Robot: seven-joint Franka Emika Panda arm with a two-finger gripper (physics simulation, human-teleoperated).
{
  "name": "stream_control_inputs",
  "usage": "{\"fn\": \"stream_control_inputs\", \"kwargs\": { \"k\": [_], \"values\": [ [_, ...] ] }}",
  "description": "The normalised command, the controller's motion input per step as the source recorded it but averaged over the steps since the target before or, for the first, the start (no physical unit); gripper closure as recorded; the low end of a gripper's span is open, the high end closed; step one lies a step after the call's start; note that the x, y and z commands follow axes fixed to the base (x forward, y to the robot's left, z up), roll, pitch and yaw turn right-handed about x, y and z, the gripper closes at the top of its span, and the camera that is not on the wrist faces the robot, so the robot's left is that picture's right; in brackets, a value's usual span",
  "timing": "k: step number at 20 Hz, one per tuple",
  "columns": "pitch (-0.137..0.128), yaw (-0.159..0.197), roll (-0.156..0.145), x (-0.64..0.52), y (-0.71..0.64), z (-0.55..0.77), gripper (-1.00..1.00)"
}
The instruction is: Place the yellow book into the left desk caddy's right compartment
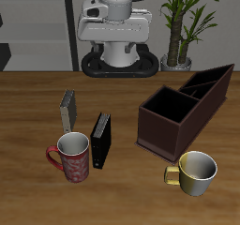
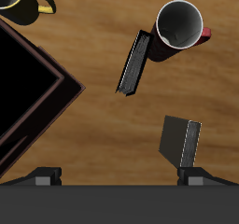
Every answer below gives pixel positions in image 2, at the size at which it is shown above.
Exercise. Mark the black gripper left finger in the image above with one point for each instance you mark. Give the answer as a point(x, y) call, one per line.
point(46, 175)

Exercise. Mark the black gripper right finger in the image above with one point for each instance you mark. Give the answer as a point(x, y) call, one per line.
point(196, 176)

